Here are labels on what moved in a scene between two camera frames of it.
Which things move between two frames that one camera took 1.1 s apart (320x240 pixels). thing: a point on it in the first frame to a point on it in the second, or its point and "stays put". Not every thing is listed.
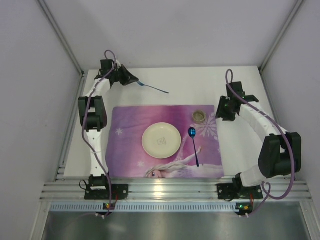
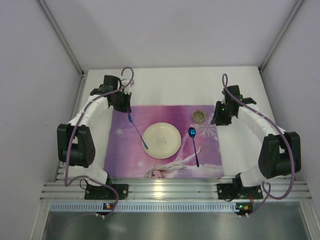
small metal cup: (198, 116) stays put
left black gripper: (124, 75) to (122, 102)
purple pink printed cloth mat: (126, 157) stays put
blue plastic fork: (140, 84) to (130, 118)
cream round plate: (161, 140) stays put
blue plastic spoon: (192, 132) stays put
